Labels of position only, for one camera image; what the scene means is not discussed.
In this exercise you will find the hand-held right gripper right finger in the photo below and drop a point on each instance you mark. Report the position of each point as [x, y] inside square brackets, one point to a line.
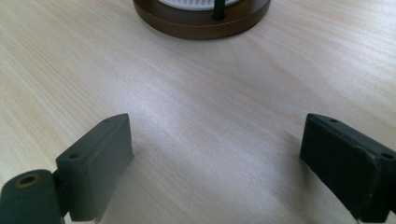
[339, 155]

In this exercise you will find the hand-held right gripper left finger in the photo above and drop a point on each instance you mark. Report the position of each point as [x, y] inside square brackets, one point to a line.
[93, 161]

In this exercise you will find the wooden lid holder, black rods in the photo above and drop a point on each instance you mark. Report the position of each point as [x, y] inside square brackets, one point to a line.
[174, 25]

